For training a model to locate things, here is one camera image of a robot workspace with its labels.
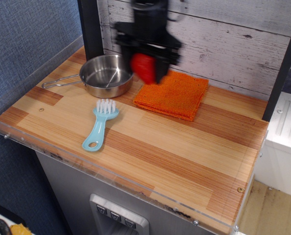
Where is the red toy strawberry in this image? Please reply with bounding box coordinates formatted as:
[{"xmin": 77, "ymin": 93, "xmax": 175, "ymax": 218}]
[{"xmin": 130, "ymin": 53, "xmax": 155, "ymax": 84}]

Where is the light blue scrub brush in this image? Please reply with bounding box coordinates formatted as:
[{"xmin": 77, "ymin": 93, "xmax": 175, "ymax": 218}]
[{"xmin": 82, "ymin": 99, "xmax": 119, "ymax": 152}]

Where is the black frame post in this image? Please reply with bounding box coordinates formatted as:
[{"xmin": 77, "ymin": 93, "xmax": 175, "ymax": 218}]
[
  {"xmin": 262, "ymin": 39, "xmax": 291, "ymax": 122},
  {"xmin": 77, "ymin": 0, "xmax": 104, "ymax": 61}
]

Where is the black right frame post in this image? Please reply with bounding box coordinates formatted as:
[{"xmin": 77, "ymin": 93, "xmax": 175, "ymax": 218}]
[{"xmin": 262, "ymin": 39, "xmax": 291, "ymax": 122}]

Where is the black left frame post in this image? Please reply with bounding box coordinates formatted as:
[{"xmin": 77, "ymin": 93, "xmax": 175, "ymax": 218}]
[{"xmin": 77, "ymin": 0, "xmax": 104, "ymax": 61}]

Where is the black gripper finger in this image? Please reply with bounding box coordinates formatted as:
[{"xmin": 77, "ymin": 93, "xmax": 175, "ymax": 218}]
[
  {"xmin": 155, "ymin": 53, "xmax": 172, "ymax": 84},
  {"xmin": 120, "ymin": 45, "xmax": 136, "ymax": 72}
]

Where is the white ridged side unit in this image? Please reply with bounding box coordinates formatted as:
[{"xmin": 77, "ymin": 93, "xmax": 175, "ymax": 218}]
[{"xmin": 254, "ymin": 92, "xmax": 291, "ymax": 195}]

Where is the orange folded cloth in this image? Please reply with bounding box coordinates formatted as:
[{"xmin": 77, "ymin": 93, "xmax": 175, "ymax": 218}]
[{"xmin": 133, "ymin": 71, "xmax": 208, "ymax": 122}]

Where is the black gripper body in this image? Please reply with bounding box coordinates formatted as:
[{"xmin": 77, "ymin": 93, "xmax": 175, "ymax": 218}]
[{"xmin": 114, "ymin": 0, "xmax": 182, "ymax": 65}]

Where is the stainless steel pot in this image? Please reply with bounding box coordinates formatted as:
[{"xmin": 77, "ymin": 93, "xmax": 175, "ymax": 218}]
[{"xmin": 42, "ymin": 55, "xmax": 134, "ymax": 98}]

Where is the silver dispenser button panel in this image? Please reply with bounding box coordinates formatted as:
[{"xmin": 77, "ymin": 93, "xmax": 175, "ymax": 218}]
[{"xmin": 90, "ymin": 193, "xmax": 150, "ymax": 235}]

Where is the grey toy fridge cabinet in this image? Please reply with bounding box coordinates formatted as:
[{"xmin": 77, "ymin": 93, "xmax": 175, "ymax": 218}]
[{"xmin": 37, "ymin": 153, "xmax": 211, "ymax": 235}]

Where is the yellow black object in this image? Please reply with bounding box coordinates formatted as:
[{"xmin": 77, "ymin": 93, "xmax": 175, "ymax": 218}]
[{"xmin": 0, "ymin": 206, "xmax": 33, "ymax": 235}]

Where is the clear acrylic guard rail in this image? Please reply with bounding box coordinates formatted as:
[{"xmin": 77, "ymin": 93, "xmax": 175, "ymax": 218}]
[{"xmin": 0, "ymin": 35, "xmax": 269, "ymax": 235}]

